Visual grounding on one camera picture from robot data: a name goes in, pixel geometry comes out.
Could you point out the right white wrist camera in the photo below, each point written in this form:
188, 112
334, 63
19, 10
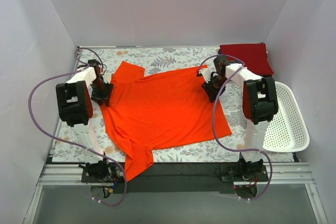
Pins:
204, 73

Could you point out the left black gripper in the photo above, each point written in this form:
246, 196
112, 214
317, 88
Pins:
102, 96

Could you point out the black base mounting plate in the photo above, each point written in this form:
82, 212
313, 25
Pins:
176, 178

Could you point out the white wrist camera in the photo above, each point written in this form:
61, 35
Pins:
106, 77
204, 73

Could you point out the orange t-shirt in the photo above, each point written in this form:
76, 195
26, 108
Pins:
159, 111

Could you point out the floral patterned table mat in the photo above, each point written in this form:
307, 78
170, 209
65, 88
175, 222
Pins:
157, 60

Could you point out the aluminium frame rail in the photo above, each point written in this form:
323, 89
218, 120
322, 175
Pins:
178, 193

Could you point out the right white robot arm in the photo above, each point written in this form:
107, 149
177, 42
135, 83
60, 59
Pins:
260, 105

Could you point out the folded dark red t-shirt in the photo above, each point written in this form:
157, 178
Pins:
253, 55

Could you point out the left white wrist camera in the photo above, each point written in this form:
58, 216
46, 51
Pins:
106, 77

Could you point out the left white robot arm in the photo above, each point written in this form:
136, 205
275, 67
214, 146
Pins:
74, 100

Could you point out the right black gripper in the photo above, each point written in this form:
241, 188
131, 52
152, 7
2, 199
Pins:
210, 89

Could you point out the white perforated plastic basket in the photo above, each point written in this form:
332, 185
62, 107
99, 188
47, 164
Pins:
287, 132

